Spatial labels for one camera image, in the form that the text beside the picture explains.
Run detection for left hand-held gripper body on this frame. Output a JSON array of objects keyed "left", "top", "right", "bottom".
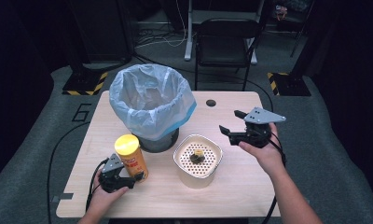
[{"left": 98, "top": 153, "right": 136, "bottom": 194}]

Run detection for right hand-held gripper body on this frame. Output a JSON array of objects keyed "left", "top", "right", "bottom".
[{"left": 228, "top": 106, "right": 287, "bottom": 149}]

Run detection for yellow chip can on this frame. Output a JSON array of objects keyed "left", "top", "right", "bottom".
[{"left": 114, "top": 133, "right": 149, "bottom": 184}]

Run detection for dark grey trash bin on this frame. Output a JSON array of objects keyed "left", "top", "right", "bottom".
[{"left": 134, "top": 127, "right": 180, "bottom": 154}]

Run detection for brown food scraps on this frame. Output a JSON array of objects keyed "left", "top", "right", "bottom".
[{"left": 189, "top": 148, "right": 206, "bottom": 165}]

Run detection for beige strainer container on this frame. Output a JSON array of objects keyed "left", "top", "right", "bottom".
[{"left": 173, "top": 133, "right": 224, "bottom": 190}]

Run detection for person's left hand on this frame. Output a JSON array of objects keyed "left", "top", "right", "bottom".
[{"left": 87, "top": 170, "right": 131, "bottom": 218}]

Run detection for person's right hand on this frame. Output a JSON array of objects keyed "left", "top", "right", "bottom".
[{"left": 238, "top": 122, "right": 286, "bottom": 179}]

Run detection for grey tape strip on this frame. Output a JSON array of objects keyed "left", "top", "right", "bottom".
[{"left": 51, "top": 192, "right": 75, "bottom": 203}]

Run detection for hazard-striped black stand base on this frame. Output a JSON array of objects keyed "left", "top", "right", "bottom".
[
  {"left": 62, "top": 71, "right": 109, "bottom": 96},
  {"left": 266, "top": 71, "right": 312, "bottom": 97}
]

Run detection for black folding chair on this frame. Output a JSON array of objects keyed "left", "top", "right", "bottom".
[{"left": 193, "top": 17, "right": 264, "bottom": 91}]

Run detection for black metal stand column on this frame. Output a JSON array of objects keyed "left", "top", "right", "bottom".
[{"left": 64, "top": 0, "right": 134, "bottom": 71}]

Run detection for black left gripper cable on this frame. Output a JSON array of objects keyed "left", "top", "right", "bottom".
[{"left": 85, "top": 158, "right": 110, "bottom": 213}]

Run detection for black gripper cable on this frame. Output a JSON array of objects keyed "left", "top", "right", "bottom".
[
  {"left": 85, "top": 158, "right": 110, "bottom": 213},
  {"left": 261, "top": 132, "right": 288, "bottom": 224}
]

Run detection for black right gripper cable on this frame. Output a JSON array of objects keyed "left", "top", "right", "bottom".
[{"left": 261, "top": 132, "right": 288, "bottom": 224}]

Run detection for black floor cable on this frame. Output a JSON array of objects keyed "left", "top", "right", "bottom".
[
  {"left": 190, "top": 69, "right": 276, "bottom": 113},
  {"left": 46, "top": 120, "right": 91, "bottom": 224}
]

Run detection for white metal desk frame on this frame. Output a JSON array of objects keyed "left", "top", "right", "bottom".
[{"left": 183, "top": 0, "right": 267, "bottom": 65}]

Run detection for white floor cables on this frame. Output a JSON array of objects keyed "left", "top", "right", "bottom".
[{"left": 134, "top": 0, "right": 188, "bottom": 49}]

